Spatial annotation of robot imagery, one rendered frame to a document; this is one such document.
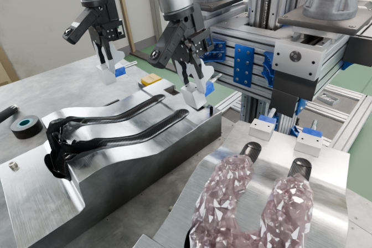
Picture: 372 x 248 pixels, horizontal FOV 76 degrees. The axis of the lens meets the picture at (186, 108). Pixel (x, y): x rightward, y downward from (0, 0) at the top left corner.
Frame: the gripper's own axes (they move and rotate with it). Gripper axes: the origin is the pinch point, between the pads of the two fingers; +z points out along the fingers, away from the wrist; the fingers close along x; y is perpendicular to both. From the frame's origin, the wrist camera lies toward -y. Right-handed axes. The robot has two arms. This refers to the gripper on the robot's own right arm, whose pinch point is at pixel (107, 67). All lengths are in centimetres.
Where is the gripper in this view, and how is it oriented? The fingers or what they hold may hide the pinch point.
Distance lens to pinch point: 80.6
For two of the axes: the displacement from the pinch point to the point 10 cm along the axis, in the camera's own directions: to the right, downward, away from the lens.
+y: 7.6, -4.3, 4.9
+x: -6.5, -4.1, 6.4
